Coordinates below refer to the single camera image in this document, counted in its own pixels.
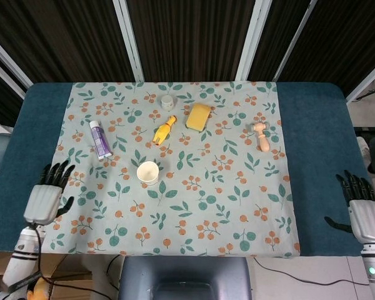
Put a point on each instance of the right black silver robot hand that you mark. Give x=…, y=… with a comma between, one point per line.
x=368, y=218

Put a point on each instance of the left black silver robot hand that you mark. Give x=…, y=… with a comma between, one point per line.
x=43, y=203

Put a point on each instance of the white paper cup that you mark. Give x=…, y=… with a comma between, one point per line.
x=147, y=173

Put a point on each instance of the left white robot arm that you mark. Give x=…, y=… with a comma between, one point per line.
x=18, y=267

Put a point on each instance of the brown cardboard box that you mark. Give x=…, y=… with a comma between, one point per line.
x=68, y=268

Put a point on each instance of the purple toothpaste tube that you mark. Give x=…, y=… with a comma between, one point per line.
x=100, y=140

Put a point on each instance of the yellow plush toy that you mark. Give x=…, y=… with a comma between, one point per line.
x=39, y=290

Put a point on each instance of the dark slatted partition panel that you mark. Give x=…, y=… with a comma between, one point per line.
x=190, y=37
x=275, y=37
x=347, y=40
x=65, y=37
x=0, y=93

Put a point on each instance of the wooden massage hammer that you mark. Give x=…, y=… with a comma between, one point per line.
x=263, y=140

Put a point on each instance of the yellow rubber chicken toy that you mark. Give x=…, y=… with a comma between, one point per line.
x=162, y=131

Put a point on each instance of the grey robot torso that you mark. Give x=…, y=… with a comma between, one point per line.
x=184, y=278

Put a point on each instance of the small white jar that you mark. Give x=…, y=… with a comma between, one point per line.
x=168, y=102

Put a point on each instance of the floral fruit print tablecloth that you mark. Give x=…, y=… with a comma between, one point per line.
x=206, y=187

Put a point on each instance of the yellow sponge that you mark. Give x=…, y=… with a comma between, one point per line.
x=198, y=117

